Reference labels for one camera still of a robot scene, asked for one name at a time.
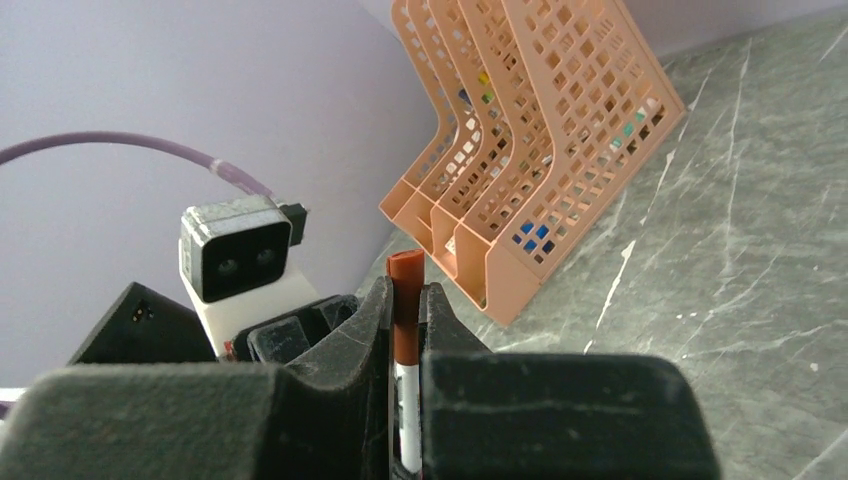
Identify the orange plastic file organizer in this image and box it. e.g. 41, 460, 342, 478
380, 1, 684, 324

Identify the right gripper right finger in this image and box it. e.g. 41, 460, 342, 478
421, 283, 721, 479

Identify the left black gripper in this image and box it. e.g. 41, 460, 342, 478
68, 282, 359, 365

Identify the brown pen cap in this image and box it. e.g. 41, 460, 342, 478
386, 249, 426, 366

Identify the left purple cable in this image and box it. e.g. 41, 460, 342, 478
0, 131, 276, 200

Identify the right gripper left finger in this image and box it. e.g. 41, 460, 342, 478
1, 277, 393, 479

